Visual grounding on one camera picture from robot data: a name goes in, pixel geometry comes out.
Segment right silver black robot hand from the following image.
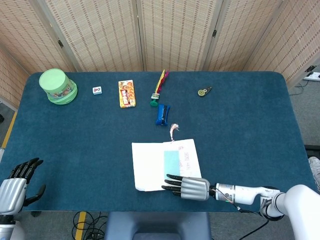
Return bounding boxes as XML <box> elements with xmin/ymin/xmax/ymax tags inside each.
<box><xmin>161</xmin><ymin>173</ymin><xmax>211</xmax><ymax>201</ymax></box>

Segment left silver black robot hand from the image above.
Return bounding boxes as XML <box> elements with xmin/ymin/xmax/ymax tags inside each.
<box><xmin>0</xmin><ymin>157</ymin><xmax>47</xmax><ymax>215</ymax></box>

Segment blue bookmark with pink tassel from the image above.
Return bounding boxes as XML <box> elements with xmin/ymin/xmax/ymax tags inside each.
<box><xmin>162</xmin><ymin>123</ymin><xmax>182</xmax><ymax>177</ymax></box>

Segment white notebook with yellow spine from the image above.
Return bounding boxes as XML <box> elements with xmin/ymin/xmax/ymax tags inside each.
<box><xmin>131</xmin><ymin>138</ymin><xmax>202</xmax><ymax>192</ymax></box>

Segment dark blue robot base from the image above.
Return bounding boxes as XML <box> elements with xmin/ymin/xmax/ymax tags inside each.
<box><xmin>104</xmin><ymin>211</ymin><xmax>212</xmax><ymax>240</ymax></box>

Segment blue table cloth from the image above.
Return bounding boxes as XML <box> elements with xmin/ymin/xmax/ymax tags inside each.
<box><xmin>0</xmin><ymin>71</ymin><xmax>320</xmax><ymax>213</ymax></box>

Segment colourful feather shuttlecock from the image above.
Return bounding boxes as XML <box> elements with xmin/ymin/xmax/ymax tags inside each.
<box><xmin>149</xmin><ymin>69</ymin><xmax>170</xmax><ymax>108</ymax></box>

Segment yellow snack box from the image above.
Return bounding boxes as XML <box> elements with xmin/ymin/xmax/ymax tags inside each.
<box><xmin>118</xmin><ymin>79</ymin><xmax>137</xmax><ymax>109</ymax></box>

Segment green plastic container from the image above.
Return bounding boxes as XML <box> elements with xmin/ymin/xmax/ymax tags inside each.
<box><xmin>38</xmin><ymin>68</ymin><xmax>79</xmax><ymax>105</ymax></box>

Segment white sneaker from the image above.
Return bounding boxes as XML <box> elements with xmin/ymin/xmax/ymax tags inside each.
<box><xmin>307</xmin><ymin>156</ymin><xmax>320</xmax><ymax>192</ymax></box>

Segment woven bamboo folding screen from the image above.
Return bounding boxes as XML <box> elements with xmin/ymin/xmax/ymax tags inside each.
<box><xmin>0</xmin><ymin>0</ymin><xmax>320</xmax><ymax>108</ymax></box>

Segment white power strip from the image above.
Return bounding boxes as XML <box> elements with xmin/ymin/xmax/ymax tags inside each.
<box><xmin>302</xmin><ymin>71</ymin><xmax>320</xmax><ymax>81</ymax></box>

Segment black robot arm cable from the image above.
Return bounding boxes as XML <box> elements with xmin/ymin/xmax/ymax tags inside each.
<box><xmin>234</xmin><ymin>203</ymin><xmax>272</xmax><ymax>240</ymax></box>

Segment black floor cables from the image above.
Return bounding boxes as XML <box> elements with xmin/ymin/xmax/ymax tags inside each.
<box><xmin>72</xmin><ymin>211</ymin><xmax>108</xmax><ymax>240</ymax></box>

